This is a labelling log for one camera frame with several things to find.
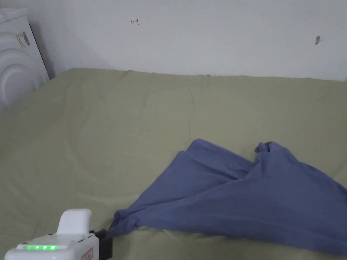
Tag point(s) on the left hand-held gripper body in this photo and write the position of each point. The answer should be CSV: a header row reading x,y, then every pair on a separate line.
x,y
51,257

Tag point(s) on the dark blue shirt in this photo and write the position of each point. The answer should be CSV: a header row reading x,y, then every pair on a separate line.
x,y
249,199

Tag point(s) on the bed with pale green sheet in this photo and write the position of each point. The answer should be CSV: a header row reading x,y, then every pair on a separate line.
x,y
102,135

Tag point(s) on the white washing machine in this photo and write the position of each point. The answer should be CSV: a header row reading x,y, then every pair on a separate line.
x,y
5,61

